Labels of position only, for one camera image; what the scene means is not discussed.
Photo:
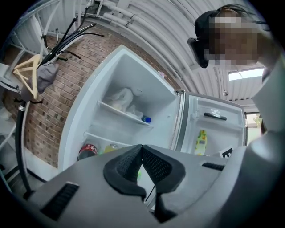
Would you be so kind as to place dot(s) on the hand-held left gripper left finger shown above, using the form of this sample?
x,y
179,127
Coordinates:
x,y
89,189

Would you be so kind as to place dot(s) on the grey cloth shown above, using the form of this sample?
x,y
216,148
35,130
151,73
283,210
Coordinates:
x,y
46,78

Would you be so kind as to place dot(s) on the person's head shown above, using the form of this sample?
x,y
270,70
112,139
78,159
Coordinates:
x,y
236,40

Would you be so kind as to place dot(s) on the white fridge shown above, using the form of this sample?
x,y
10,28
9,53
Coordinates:
x,y
133,73

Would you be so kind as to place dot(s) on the yellow green juice bottle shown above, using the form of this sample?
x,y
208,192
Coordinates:
x,y
201,142

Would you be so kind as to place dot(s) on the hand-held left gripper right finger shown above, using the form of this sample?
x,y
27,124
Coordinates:
x,y
191,184

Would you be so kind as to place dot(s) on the blue capped bottle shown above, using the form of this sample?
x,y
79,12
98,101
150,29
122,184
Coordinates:
x,y
146,119

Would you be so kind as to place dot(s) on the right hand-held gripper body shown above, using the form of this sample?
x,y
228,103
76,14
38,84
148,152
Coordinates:
x,y
262,160

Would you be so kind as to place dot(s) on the yellow drink bottle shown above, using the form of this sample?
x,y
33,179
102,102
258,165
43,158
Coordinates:
x,y
110,148

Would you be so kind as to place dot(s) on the cola bottle red label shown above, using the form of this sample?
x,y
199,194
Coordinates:
x,y
88,151

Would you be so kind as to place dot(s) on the wooden clothes hanger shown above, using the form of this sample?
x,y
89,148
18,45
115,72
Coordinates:
x,y
31,73

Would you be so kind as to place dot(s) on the white plastic bag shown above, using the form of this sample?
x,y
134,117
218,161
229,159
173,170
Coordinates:
x,y
123,100

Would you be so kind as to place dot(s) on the black coat rack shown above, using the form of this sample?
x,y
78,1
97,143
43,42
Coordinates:
x,y
22,144

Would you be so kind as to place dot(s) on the white shelf unit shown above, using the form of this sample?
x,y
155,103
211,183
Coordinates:
x,y
26,33

